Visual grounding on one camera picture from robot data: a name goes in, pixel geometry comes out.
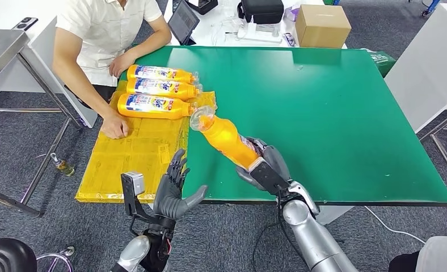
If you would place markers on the small yellow liquid bottle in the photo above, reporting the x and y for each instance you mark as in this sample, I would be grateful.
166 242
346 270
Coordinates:
65 168

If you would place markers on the stainless steel table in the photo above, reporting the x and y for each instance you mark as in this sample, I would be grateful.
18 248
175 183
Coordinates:
1 49

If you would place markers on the purple plastic bag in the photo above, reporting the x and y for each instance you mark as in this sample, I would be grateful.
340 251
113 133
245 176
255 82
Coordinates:
291 14

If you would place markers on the black device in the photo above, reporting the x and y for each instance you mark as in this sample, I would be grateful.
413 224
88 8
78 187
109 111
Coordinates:
203 5

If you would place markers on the person's right hand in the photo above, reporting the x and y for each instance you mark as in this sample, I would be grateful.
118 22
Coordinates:
114 127

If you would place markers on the small printed packet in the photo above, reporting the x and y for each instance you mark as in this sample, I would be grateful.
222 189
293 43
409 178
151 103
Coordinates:
289 39

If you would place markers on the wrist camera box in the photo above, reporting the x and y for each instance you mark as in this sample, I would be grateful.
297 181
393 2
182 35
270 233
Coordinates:
268 178
133 184

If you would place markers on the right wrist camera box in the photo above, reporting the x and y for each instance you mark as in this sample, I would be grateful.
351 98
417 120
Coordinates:
268 178

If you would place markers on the orange detergent bottle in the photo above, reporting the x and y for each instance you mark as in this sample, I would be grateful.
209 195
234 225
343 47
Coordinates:
148 87
144 71
148 110
227 142

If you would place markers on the white table leg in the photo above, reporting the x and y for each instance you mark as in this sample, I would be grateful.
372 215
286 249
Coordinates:
340 214

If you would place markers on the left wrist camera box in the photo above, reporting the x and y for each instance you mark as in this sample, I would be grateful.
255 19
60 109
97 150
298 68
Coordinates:
133 184

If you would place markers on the person's left hand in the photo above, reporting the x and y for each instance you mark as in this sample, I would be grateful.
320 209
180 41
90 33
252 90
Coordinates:
119 67

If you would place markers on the person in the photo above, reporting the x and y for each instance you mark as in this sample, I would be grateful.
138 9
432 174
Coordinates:
103 34
441 257

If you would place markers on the yellow taped cardboard mat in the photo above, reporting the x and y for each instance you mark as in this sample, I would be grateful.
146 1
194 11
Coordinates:
141 150

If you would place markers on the dark tablet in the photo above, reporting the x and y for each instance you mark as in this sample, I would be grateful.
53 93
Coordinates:
183 22

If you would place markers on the green bag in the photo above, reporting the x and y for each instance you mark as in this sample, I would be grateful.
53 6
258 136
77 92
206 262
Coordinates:
381 62

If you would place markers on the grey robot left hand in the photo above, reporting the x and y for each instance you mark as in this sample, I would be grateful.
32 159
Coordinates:
171 202

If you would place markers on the chrome stool base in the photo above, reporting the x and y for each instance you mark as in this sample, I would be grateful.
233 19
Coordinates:
69 250

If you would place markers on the black carrying case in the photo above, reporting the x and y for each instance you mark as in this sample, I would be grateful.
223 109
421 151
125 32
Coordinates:
261 11

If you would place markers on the black smartphone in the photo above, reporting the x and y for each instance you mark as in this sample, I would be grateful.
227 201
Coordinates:
25 23

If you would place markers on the brown cardboard box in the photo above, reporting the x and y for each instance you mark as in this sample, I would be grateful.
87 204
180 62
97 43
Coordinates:
321 29

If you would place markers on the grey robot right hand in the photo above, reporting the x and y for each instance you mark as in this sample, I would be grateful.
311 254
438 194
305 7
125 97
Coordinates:
278 161

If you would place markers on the person's right forearm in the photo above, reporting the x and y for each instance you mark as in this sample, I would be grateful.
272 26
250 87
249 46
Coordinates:
82 92

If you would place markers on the blue metal frame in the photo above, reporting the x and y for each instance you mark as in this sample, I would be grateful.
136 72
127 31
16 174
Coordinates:
430 7

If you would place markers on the person's left forearm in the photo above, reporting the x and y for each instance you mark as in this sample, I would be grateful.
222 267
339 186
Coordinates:
152 45

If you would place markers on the metal desk frame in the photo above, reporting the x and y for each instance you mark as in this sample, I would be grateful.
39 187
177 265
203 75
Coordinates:
432 137

